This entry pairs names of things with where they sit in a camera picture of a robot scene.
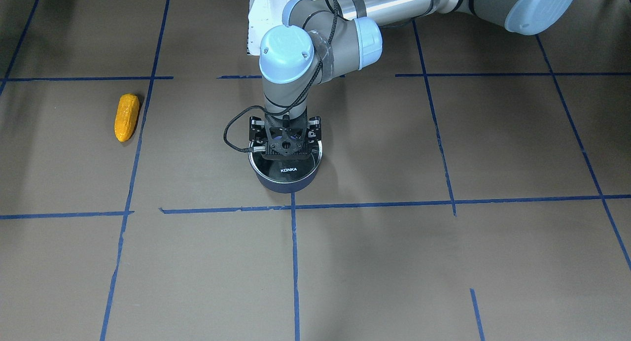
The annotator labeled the dark blue saucepan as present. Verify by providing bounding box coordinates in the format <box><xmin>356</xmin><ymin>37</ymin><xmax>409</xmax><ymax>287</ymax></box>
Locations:
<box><xmin>248</xmin><ymin>141</ymin><xmax>323</xmax><ymax>194</ymax></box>

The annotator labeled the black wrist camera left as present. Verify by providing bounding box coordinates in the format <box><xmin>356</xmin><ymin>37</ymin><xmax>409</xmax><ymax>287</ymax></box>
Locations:
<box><xmin>262</xmin><ymin>126</ymin><xmax>318</xmax><ymax>161</ymax></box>

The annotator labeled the yellow corn cob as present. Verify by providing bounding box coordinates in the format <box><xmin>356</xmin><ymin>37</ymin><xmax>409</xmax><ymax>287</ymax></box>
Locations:
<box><xmin>113</xmin><ymin>94</ymin><xmax>140</xmax><ymax>142</ymax></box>

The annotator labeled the glass pot lid blue knob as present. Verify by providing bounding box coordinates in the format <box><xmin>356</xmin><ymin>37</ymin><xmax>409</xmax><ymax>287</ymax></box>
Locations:
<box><xmin>248</xmin><ymin>140</ymin><xmax>323</xmax><ymax>184</ymax></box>

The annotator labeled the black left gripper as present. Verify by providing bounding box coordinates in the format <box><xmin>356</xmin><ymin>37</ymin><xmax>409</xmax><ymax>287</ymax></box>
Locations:
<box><xmin>248</xmin><ymin>116</ymin><xmax>322</xmax><ymax>145</ymax></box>

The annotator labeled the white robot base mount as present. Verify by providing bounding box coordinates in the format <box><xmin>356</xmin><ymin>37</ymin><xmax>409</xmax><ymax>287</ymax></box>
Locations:
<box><xmin>246</xmin><ymin>0</ymin><xmax>289</xmax><ymax>56</ymax></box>

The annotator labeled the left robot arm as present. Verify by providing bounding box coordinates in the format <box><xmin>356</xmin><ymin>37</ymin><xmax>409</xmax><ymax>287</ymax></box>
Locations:
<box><xmin>247</xmin><ymin>0</ymin><xmax>573</xmax><ymax>152</ymax></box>

